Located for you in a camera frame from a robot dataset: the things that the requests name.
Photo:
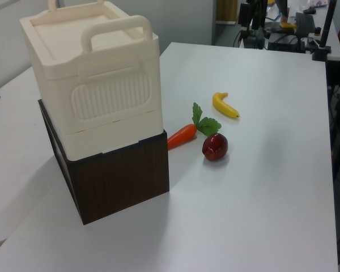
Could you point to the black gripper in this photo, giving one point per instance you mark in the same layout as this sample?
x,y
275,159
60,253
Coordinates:
x,y
255,7

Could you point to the cream plastic toy cabinet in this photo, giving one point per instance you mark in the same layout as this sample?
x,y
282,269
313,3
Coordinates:
x,y
102,99

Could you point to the light wooden panel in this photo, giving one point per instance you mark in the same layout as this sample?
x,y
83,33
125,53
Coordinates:
x,y
226,11

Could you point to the small yellow object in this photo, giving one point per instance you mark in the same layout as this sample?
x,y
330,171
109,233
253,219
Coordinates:
x,y
288,26

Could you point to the flat black device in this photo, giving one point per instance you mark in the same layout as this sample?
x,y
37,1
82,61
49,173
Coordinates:
x,y
286,44

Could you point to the black computer mouse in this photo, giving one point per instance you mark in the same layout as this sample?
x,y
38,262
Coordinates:
x,y
310,11

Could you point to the white box with black knob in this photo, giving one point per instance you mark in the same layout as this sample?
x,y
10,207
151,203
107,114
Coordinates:
x,y
317,35

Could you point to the black clamped pole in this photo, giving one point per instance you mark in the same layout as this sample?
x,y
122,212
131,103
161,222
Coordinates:
x,y
327,25

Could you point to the yellow toy banana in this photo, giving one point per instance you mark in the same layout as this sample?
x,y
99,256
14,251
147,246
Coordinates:
x,y
222,106

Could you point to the dark red toy apple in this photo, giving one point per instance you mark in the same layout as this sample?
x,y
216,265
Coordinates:
x,y
215,147

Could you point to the orange toy carrot with leaves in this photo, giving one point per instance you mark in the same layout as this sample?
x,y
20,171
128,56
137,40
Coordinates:
x,y
182,136

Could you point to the dark brown wooden box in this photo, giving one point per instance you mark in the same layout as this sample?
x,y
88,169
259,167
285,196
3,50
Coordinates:
x,y
119,181

